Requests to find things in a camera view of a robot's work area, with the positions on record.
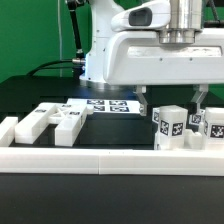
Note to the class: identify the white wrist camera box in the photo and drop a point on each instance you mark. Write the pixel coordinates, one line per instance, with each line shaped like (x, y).
(151, 15)

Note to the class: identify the white chair back frame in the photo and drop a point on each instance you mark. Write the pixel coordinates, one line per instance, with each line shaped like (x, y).
(68, 119)

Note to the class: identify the white tagged cube left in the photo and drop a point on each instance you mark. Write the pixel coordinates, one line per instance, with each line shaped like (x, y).
(155, 115)

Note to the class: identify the white tag sheet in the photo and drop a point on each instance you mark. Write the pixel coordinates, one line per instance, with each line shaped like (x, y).
(109, 106)

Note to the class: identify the white tagged cube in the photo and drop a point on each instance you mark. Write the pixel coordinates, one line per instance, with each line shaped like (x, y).
(155, 115)
(196, 119)

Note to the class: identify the white U-shaped fence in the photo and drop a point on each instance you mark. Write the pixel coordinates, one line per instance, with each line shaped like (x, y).
(104, 162)

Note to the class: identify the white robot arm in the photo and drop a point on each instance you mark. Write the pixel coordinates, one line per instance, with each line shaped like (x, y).
(160, 42)

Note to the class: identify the white chair seat part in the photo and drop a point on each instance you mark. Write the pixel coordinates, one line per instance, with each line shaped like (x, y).
(189, 140)

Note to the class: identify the white tagged cube right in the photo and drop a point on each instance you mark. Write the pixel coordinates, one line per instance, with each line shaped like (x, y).
(196, 119)

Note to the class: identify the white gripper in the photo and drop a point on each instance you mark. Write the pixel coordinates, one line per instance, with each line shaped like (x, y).
(138, 58)

